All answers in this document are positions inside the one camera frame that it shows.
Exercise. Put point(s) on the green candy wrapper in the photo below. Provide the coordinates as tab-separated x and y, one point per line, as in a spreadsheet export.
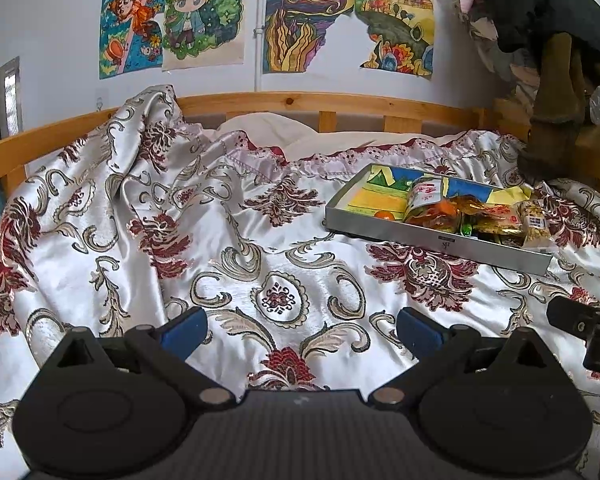
467	229

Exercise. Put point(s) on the silver floral satin bedspread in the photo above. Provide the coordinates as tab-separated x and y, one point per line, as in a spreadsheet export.
146	217

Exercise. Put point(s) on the black hanging jacket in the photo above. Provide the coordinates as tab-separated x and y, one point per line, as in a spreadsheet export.
529	24

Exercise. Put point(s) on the landscape drawing poster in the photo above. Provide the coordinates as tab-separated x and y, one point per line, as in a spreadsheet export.
403	35

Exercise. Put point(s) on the wooden bed frame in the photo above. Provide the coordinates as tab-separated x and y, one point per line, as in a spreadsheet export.
400	116

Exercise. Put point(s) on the orange snack packet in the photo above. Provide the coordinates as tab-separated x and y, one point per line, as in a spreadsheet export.
441	216

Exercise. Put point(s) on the blond child drawing poster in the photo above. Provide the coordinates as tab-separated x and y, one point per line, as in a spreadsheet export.
198	33

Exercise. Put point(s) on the grey tray with colourful drawing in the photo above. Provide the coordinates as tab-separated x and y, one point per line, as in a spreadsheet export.
462	218

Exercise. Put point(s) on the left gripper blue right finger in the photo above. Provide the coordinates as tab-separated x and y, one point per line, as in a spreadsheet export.
422	336

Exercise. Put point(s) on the anime girl drawing poster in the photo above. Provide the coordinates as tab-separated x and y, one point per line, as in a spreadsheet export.
130	36

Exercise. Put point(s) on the gold foil snack wrapper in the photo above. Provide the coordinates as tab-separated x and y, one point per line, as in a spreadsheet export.
470	206

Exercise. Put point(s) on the cream pillow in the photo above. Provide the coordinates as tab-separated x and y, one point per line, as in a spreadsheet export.
297	140

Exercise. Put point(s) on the mixed nut bar packet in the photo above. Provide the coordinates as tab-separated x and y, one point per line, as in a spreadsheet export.
537	235

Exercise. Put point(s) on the small orange mandarin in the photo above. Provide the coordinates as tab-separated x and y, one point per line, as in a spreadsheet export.
386	215

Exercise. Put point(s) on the rice cracker packet red print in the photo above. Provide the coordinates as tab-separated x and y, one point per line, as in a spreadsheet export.
499	220

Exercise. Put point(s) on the starry swirl drawing poster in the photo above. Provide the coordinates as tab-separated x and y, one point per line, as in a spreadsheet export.
295	30

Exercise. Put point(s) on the green white seaweed pouch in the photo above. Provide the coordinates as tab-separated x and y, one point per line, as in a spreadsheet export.
428	196

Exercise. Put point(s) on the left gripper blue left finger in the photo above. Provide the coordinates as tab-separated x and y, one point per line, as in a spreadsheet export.
184	334

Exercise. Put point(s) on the brown hanging garment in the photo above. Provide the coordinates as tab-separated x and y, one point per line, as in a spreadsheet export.
558	112

